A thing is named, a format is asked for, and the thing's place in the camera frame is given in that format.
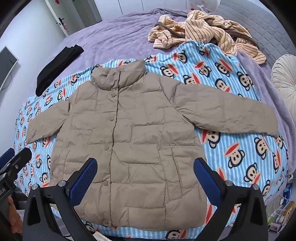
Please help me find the yellow striped fleece garment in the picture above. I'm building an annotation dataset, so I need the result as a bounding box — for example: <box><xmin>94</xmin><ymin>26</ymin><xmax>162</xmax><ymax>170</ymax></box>
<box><xmin>148</xmin><ymin>10</ymin><xmax>268</xmax><ymax>65</ymax></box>

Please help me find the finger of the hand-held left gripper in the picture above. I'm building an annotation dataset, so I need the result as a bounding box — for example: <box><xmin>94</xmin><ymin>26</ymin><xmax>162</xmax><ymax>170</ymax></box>
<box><xmin>0</xmin><ymin>148</ymin><xmax>15</xmax><ymax>165</ymax></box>
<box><xmin>0</xmin><ymin>148</ymin><xmax>32</xmax><ymax>183</ymax></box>

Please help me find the purple bedspread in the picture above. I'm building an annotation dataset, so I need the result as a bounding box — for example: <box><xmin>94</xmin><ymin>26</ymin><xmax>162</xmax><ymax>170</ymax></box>
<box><xmin>35</xmin><ymin>8</ymin><xmax>296</xmax><ymax>178</ymax></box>

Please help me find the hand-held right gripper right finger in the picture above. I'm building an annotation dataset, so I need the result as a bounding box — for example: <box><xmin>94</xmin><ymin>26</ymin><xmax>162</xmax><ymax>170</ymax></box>
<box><xmin>194</xmin><ymin>157</ymin><xmax>270</xmax><ymax>241</ymax></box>

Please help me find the colourful box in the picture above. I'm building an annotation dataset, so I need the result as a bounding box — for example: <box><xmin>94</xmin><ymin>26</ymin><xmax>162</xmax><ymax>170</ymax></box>
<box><xmin>270</xmin><ymin>206</ymin><xmax>292</xmax><ymax>233</ymax></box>

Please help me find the monkey print striped blanket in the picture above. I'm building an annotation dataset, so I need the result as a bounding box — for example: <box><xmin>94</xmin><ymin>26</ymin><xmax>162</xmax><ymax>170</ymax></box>
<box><xmin>14</xmin><ymin>40</ymin><xmax>290</xmax><ymax>240</ymax></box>

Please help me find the blue white box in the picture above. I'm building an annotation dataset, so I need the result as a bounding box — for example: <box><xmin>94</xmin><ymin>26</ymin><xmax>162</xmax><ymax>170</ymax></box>
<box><xmin>282</xmin><ymin>183</ymin><xmax>294</xmax><ymax>198</ymax></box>

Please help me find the grey quilted headboard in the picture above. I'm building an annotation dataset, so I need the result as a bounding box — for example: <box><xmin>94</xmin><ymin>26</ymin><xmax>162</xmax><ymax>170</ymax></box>
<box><xmin>215</xmin><ymin>0</ymin><xmax>292</xmax><ymax>68</ymax></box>

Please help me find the black folded garment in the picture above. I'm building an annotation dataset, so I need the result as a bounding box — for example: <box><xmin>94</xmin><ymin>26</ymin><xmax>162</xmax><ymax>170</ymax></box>
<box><xmin>36</xmin><ymin>46</ymin><xmax>84</xmax><ymax>97</ymax></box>

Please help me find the wall mounted television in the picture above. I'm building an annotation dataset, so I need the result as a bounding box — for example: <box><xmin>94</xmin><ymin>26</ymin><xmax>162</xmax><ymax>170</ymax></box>
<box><xmin>0</xmin><ymin>46</ymin><xmax>19</xmax><ymax>91</ymax></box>

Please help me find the round pleated cushion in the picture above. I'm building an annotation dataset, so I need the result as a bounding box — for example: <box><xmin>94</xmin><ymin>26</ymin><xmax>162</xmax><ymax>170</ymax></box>
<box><xmin>270</xmin><ymin>54</ymin><xmax>296</xmax><ymax>107</ymax></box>

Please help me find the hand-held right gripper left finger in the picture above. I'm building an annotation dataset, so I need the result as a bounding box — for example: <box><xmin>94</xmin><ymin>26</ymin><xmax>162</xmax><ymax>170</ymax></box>
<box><xmin>22</xmin><ymin>158</ymin><xmax>97</xmax><ymax>241</ymax></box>

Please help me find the person's left hand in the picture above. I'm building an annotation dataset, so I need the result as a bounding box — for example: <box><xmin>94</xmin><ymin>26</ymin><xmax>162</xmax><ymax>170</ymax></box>
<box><xmin>7</xmin><ymin>197</ymin><xmax>23</xmax><ymax>234</ymax></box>

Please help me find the white room door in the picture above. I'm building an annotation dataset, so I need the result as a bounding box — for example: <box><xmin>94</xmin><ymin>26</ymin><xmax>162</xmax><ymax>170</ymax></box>
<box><xmin>44</xmin><ymin>0</ymin><xmax>70</xmax><ymax>37</ymax></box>

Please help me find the beige puffer jacket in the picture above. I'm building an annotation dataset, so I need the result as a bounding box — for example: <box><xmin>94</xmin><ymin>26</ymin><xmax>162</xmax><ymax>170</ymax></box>
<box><xmin>26</xmin><ymin>59</ymin><xmax>279</xmax><ymax>232</ymax></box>

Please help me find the white cable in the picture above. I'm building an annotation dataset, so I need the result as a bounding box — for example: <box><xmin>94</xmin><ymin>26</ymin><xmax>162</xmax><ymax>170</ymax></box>
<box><xmin>269</xmin><ymin>195</ymin><xmax>287</xmax><ymax>220</ymax></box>

